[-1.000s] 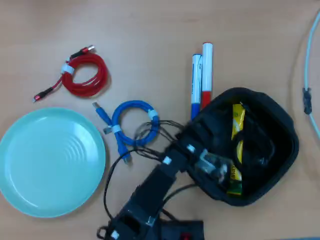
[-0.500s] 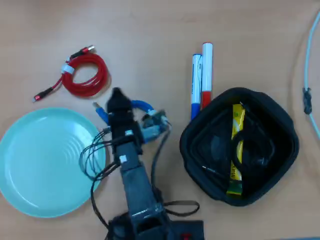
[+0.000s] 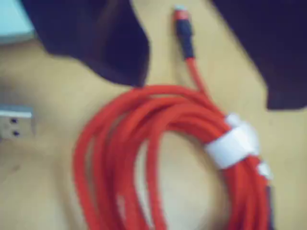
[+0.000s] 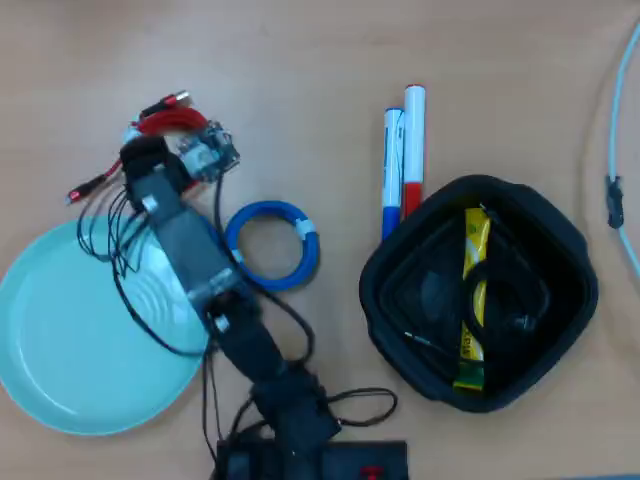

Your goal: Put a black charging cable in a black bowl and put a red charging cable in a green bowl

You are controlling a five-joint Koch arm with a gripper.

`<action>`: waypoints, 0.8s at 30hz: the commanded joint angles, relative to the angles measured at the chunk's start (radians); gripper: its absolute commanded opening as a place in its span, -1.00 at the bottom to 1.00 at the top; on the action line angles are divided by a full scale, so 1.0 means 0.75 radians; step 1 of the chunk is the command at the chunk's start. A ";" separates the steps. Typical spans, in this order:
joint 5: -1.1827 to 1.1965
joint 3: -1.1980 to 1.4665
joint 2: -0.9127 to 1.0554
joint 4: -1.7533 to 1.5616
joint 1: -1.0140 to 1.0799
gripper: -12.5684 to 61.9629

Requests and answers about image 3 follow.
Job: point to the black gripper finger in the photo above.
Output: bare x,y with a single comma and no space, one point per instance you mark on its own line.
96,36
275,48

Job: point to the light green round bowl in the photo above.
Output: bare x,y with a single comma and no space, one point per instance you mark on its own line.
12,19

